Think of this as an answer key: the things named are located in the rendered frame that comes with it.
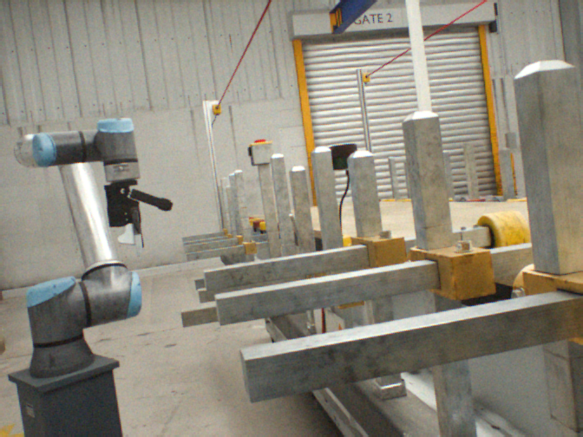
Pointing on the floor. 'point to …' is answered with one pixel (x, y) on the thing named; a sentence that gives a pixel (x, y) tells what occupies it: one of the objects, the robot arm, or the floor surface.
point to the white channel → (418, 55)
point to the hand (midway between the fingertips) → (142, 254)
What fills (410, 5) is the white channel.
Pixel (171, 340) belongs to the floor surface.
